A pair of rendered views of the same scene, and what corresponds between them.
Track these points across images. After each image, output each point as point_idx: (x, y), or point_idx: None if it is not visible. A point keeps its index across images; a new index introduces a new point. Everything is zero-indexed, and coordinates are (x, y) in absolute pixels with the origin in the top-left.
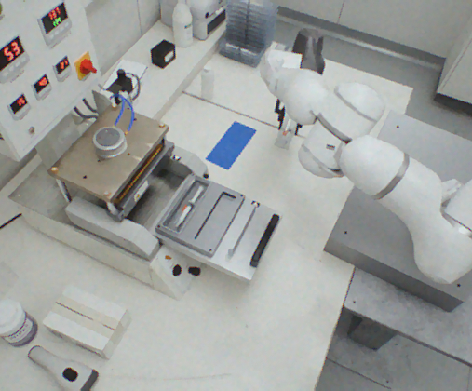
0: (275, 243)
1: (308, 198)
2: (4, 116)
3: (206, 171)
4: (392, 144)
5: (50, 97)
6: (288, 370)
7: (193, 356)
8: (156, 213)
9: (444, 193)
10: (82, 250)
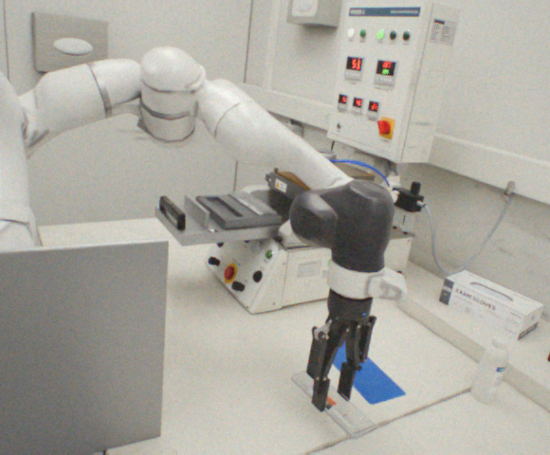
0: (182, 320)
1: (200, 376)
2: (336, 99)
3: (284, 240)
4: (111, 66)
5: (357, 120)
6: None
7: None
8: None
9: (15, 203)
10: None
